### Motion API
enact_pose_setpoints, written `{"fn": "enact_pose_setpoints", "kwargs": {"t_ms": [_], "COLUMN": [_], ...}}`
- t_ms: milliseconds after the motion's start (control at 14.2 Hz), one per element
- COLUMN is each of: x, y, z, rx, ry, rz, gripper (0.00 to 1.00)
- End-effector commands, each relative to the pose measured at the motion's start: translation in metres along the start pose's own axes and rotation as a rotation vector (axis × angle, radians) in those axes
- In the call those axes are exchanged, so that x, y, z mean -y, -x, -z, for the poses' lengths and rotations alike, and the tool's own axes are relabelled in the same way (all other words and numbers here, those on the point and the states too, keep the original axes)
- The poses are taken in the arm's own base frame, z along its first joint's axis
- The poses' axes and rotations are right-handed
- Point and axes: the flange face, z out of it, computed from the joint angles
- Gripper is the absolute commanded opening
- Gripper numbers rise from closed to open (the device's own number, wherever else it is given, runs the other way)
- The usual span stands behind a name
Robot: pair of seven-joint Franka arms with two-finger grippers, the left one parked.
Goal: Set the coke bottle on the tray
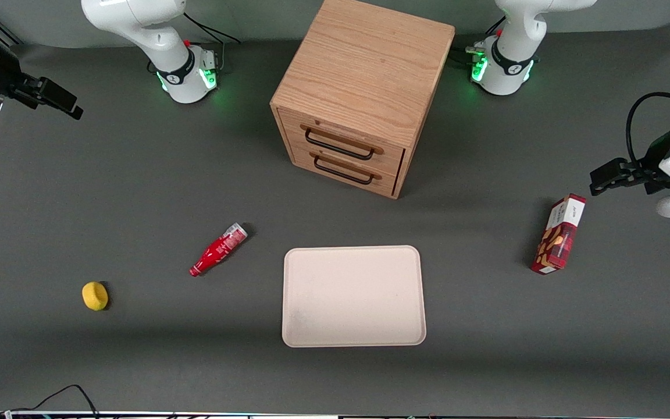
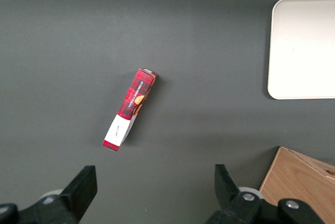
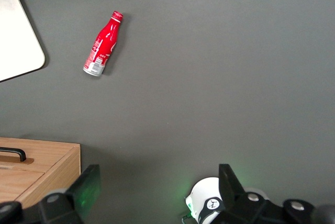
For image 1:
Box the silver table edge rail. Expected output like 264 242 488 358
0 411 670 419

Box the beige plastic tray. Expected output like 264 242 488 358
281 245 427 349

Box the red coke bottle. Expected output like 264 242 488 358
189 222 249 278

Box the wooden lower drawer front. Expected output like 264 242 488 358
290 143 402 196

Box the wooden drawer cabinet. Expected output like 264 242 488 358
270 0 457 200

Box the yellow lemon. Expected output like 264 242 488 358
81 281 109 312

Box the black arm base cable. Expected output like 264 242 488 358
450 16 507 68
183 10 243 73

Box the black left arm base cable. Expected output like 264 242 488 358
450 16 507 68

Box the black cable at table edge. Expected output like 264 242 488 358
0 384 101 419

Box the wooden upper drawer front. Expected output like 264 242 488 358
280 108 407 176

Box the red snack box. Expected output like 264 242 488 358
530 193 587 276

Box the black right arm base cable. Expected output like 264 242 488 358
183 10 243 73

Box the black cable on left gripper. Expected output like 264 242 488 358
626 91 670 171

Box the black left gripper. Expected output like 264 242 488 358
589 127 670 197

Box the black upper drawer handle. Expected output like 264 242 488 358
304 128 377 161

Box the black lower drawer handle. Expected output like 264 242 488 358
313 155 376 186

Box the black drawer handle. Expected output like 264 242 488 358
304 128 377 161
313 155 376 186

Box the wooden drawer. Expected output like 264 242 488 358
280 108 407 176
290 143 402 196

